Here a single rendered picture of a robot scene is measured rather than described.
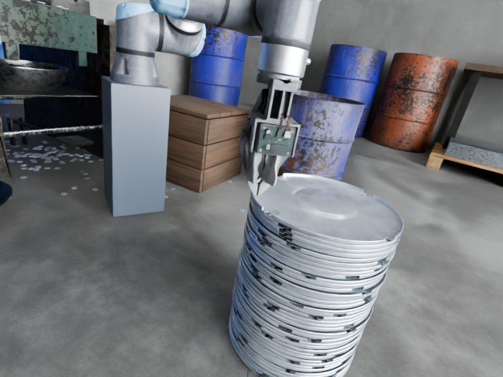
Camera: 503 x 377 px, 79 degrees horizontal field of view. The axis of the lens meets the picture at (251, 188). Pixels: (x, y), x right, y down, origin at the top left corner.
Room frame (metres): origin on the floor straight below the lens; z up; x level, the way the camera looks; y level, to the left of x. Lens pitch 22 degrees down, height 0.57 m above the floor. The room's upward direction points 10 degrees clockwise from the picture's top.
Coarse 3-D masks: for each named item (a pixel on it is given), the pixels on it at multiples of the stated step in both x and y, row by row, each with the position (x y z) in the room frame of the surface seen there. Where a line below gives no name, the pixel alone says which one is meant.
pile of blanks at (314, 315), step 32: (256, 224) 0.48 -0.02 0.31; (256, 256) 0.47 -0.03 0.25; (288, 256) 0.43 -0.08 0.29; (320, 256) 0.41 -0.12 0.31; (352, 256) 0.41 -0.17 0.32; (384, 256) 0.44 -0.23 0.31; (256, 288) 0.46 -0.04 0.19; (288, 288) 0.42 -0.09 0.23; (320, 288) 0.41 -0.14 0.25; (352, 288) 0.43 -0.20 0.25; (256, 320) 0.44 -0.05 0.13; (288, 320) 0.42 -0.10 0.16; (320, 320) 0.42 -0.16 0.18; (352, 320) 0.43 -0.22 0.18; (256, 352) 0.44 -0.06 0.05; (288, 352) 0.41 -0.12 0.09; (320, 352) 0.41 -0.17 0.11; (352, 352) 0.46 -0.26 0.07
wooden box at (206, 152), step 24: (192, 96) 1.70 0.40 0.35; (192, 120) 1.27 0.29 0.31; (216, 120) 1.30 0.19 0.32; (240, 120) 1.50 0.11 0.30; (168, 144) 1.31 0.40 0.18; (192, 144) 1.26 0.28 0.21; (216, 144) 1.33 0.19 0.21; (168, 168) 1.31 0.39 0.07; (192, 168) 1.26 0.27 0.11; (216, 168) 1.35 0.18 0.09; (240, 168) 1.58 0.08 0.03
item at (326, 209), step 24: (264, 192) 0.56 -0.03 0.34; (288, 192) 0.58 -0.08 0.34; (312, 192) 0.58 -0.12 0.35; (336, 192) 0.62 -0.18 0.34; (360, 192) 0.65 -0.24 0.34; (288, 216) 0.47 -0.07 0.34; (312, 216) 0.48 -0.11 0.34; (336, 216) 0.49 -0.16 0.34; (360, 216) 0.52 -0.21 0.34; (384, 216) 0.54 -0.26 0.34; (336, 240) 0.41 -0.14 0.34; (360, 240) 0.43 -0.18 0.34; (384, 240) 0.43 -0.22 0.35
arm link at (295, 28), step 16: (272, 0) 0.49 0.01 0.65; (288, 0) 0.48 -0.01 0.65; (304, 0) 0.48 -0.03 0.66; (320, 0) 0.51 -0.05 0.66; (272, 16) 0.49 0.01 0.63; (288, 16) 0.48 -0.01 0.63; (304, 16) 0.48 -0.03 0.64; (272, 32) 0.49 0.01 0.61; (288, 32) 0.48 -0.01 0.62; (304, 32) 0.49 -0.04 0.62; (304, 48) 0.49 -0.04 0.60
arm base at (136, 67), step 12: (120, 48) 1.00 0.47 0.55; (120, 60) 0.99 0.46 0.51; (132, 60) 0.99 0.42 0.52; (144, 60) 1.01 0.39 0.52; (120, 72) 0.99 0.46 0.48; (132, 72) 0.98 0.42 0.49; (144, 72) 1.00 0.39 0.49; (156, 72) 1.05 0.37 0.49; (132, 84) 0.98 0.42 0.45; (144, 84) 0.99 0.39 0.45; (156, 84) 1.04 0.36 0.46
